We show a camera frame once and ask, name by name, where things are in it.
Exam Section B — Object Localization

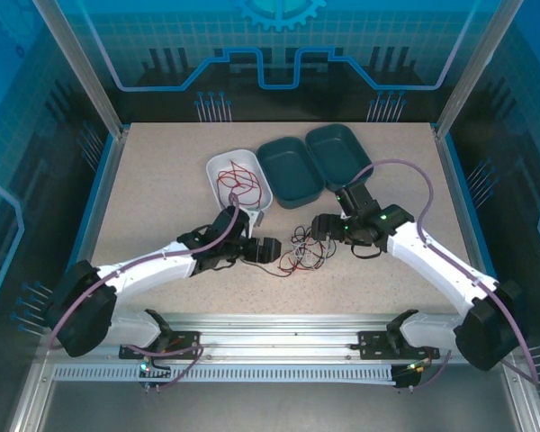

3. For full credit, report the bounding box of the metal base plate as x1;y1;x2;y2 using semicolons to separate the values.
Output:
8;359;540;432

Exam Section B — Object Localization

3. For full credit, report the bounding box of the white plastic bin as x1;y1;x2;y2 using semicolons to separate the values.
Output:
205;148;275;222

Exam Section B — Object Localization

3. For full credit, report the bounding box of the dark teal plastic bin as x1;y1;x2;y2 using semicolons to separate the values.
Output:
304;122;373;193
256;135;327;211

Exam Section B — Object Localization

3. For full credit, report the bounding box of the aluminium frame post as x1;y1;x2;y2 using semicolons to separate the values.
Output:
433;0;526;139
30;0;130;139

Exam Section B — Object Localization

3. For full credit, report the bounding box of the blue edged table side rail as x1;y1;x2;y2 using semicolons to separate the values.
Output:
49;125;131;329
433;123;514;328

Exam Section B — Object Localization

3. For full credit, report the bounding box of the thin white cable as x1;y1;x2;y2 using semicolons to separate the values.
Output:
279;237;333;272

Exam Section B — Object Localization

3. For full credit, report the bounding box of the black controller board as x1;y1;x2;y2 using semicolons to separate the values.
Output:
391;358;433;393
137;359;173;393

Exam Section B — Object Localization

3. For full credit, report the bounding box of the slotted white cable duct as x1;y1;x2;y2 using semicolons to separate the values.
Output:
52;363;400;386

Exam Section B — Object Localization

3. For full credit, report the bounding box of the thin red cable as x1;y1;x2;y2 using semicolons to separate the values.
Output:
214;158;266;210

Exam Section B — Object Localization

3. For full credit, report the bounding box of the aluminium frame rail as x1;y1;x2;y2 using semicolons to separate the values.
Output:
40;311;521;366

